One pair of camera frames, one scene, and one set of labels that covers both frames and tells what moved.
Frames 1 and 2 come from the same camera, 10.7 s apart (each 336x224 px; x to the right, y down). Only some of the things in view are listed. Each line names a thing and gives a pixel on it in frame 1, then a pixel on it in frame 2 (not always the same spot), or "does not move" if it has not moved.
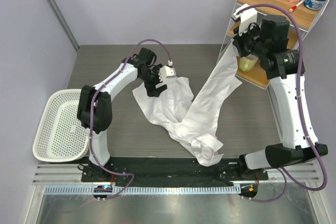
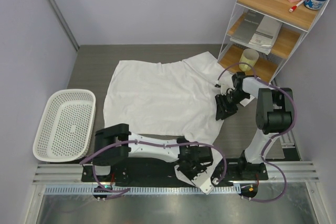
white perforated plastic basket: [59, 136] does not move
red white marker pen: [294, 7] does not move
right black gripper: [252, 28] to [223, 112]
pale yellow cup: [247, 63] does not move
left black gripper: [151, 90] to [191, 177]
